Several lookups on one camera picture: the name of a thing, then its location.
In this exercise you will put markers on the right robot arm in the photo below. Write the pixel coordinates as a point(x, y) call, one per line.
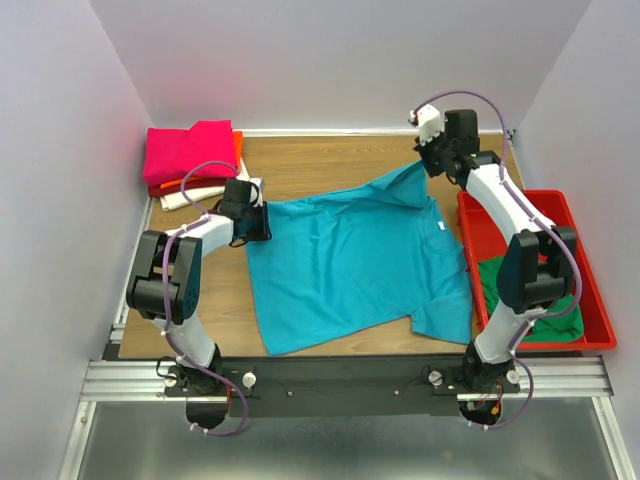
point(538, 268)

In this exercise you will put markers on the pink folded t shirt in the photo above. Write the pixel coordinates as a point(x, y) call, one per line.
point(170, 154)

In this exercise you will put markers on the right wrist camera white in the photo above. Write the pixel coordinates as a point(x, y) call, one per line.
point(429, 123)

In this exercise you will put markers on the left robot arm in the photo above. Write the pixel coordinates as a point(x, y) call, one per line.
point(165, 281)

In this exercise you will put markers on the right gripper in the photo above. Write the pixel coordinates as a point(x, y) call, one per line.
point(431, 170)

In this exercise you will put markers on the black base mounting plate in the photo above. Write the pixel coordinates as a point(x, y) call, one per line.
point(249, 388)

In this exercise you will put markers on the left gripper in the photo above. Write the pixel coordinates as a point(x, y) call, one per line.
point(263, 232)

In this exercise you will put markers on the white folded t shirt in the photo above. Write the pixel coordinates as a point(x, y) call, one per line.
point(174, 201)

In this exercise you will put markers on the aluminium frame rail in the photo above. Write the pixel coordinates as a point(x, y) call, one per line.
point(126, 427)

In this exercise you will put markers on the orange folded t shirt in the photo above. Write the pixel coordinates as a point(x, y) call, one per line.
point(237, 142)

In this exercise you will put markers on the teal t shirt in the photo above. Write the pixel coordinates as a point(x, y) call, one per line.
point(345, 261)

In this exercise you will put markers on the green t shirt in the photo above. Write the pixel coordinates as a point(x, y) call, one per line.
point(562, 329)

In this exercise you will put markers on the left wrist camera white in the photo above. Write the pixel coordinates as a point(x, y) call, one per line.
point(257, 186)

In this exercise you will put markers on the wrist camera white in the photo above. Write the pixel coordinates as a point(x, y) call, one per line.
point(257, 186)
point(429, 123)

